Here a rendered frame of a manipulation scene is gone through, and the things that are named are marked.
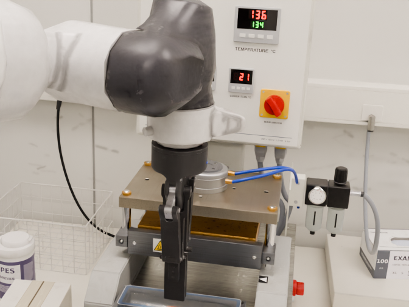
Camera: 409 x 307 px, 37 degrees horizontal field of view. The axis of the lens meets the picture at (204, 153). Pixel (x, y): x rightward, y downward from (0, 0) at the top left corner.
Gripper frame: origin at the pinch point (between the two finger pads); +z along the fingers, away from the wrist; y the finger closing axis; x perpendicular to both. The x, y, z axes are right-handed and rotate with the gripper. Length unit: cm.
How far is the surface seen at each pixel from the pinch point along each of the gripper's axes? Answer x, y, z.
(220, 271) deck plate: 3.0, -27.3, 14.4
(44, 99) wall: -51, -71, -4
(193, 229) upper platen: -0.8, -18.0, 1.5
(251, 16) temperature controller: 5, -38, -33
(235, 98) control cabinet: 2.6, -38.7, -16.8
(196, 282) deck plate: -0.8, -22.5, 14.4
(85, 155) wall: -42, -76, 12
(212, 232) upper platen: 2.4, -17.9, 1.5
